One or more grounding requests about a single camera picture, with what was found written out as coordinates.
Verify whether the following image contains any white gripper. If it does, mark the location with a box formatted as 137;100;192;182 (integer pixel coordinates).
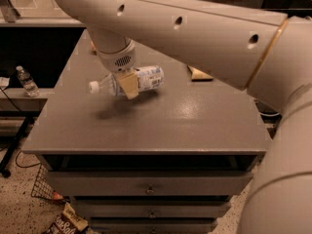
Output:
97;41;138;99

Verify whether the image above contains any blue plastic water bottle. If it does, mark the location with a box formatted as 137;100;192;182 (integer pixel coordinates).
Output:
89;65;165;97

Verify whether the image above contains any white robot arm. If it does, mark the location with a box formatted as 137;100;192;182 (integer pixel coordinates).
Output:
55;0;312;234

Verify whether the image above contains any small clear water bottle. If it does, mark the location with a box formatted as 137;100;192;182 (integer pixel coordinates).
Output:
16;65;40;98

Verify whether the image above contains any yellow sponge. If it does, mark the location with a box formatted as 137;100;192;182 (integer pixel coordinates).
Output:
188;66;214;81

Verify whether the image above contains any grey drawer cabinet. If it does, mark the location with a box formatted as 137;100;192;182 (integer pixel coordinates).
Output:
21;28;272;234

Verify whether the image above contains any top grey drawer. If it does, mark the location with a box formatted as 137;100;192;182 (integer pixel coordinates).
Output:
46;171;253;196

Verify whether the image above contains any grey drawer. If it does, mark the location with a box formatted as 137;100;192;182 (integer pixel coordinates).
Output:
72;200;231;218
46;171;253;196
90;218;217;234

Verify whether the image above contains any middle grey drawer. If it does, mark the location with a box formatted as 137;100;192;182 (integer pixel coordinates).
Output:
72;200;231;218

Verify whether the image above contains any bottom grey drawer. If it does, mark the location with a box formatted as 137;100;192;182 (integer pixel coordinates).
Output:
90;218;217;234

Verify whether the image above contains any black stand leg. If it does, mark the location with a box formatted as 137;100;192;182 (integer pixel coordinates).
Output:
0;117;33;178

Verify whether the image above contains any snack chip bag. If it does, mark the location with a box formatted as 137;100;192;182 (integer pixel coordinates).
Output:
41;203;88;234

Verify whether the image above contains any black cable on floor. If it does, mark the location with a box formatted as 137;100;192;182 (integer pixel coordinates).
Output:
15;150;42;170

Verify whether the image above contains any wire mesh basket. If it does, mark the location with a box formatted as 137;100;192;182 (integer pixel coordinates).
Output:
31;165;54;201

